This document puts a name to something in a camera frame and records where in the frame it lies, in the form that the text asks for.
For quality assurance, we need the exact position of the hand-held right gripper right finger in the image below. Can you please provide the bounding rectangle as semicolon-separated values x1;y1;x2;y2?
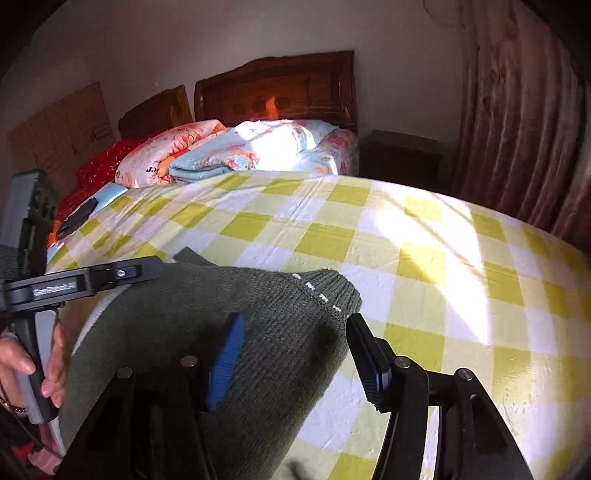
346;313;536;480

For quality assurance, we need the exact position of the green knit sweater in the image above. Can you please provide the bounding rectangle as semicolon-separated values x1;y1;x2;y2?
58;247;363;480

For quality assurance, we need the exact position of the black phone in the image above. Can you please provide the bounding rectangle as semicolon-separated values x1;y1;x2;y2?
55;198;99;238

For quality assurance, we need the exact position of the red pillow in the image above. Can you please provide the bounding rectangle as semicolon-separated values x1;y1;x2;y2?
55;138;153;232

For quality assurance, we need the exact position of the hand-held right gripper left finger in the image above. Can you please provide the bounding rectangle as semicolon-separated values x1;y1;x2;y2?
60;313;245;480

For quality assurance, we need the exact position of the light blue pillow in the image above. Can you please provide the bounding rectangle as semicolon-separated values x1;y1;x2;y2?
90;182;127;213

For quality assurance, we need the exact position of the floral curtain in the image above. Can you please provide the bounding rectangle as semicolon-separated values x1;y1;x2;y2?
450;0;591;250

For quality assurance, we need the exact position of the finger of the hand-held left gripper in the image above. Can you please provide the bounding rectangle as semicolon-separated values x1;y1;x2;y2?
90;257;163;294

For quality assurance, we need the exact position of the folded blue floral quilt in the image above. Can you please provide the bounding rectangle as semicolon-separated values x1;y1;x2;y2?
168;119;338;185

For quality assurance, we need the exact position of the yellow-green checked bedsheet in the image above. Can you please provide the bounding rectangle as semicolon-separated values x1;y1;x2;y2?
46;170;591;480

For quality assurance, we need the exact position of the folded orange floral quilt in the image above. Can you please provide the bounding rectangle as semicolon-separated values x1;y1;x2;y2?
115;120;227;189

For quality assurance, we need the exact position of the carved wooden headboard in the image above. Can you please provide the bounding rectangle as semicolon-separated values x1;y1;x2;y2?
194;51;358;132

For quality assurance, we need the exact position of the dark wooden nightstand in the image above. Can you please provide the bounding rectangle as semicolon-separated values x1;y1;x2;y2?
360;130;444;190

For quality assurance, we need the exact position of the plain wooden headboard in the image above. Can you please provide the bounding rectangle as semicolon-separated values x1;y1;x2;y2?
117;84;194;139

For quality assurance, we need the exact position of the cardboard sheet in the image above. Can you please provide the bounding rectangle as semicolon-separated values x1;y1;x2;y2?
9;82;116;195

